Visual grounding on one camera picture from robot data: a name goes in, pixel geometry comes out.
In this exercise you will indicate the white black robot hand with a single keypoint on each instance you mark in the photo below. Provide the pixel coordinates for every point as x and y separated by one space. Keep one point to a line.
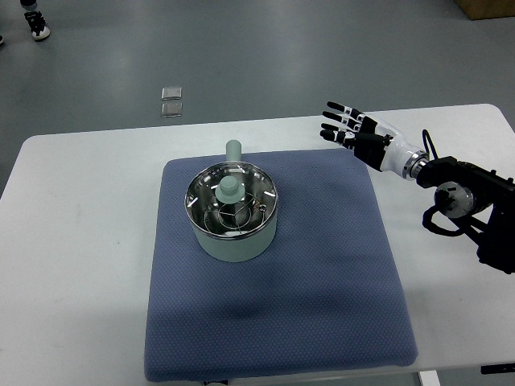
376 143

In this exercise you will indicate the glass lid with green knob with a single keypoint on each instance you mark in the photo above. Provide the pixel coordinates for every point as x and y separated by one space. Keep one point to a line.
232 201

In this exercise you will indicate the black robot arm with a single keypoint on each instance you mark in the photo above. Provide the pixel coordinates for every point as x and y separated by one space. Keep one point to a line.
474 202

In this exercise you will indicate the pale green steel pot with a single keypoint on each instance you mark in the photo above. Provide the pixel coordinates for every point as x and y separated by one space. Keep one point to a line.
236 251

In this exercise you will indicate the blue quilted mat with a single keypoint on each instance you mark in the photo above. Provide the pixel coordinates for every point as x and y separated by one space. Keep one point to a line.
324 296

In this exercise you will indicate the cardboard box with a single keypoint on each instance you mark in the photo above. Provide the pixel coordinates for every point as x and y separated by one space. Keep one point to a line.
486 9

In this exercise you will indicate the upper metal floor plate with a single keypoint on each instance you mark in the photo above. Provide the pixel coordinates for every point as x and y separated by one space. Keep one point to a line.
171 93

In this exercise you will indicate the black white sneaker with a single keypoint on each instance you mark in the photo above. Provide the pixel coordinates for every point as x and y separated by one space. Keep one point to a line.
38 26

